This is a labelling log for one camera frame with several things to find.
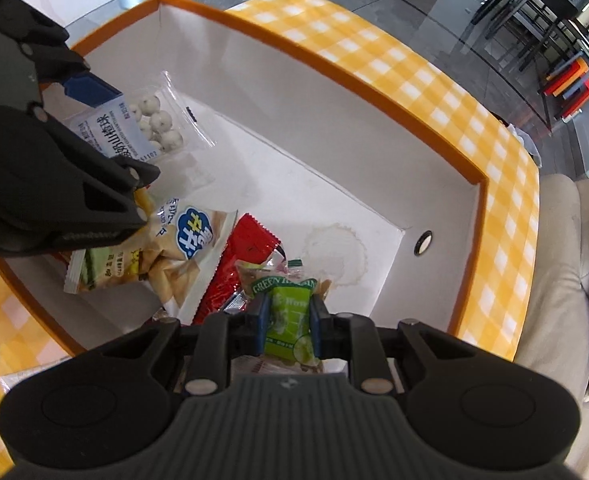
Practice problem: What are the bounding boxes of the orange cardboard box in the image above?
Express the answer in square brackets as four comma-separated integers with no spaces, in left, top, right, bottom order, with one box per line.
[0,0,491,356]

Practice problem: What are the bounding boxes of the orange red stacked stools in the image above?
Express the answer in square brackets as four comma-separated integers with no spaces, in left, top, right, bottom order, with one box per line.
[543,53,589,122]

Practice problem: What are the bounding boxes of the beige sofa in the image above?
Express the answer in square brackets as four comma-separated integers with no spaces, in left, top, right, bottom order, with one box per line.
[515,174,589,479]

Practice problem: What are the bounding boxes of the orange Mimi snack bag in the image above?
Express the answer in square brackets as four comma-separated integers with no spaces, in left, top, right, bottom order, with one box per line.
[63,223,149,294]

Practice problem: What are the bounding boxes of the dark dining table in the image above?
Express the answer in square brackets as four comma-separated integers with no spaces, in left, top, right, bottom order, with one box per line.
[470,0,589,70]

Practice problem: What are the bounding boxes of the large red snack bag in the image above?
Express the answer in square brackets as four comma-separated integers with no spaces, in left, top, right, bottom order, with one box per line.
[191,214,286,325]

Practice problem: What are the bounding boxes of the green nut snack packet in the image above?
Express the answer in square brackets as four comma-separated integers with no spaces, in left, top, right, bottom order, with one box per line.
[235,260,331,373]

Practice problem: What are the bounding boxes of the white yogurt hawthorn ball packet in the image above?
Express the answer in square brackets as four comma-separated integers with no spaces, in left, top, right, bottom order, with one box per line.
[66,70,214,162]

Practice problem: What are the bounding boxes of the black dining chair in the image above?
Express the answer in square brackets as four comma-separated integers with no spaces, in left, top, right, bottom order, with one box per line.
[518,0,579,72]

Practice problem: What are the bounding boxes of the beige chips bag blue logo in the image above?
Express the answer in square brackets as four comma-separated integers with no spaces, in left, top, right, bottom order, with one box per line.
[139,197,238,325]

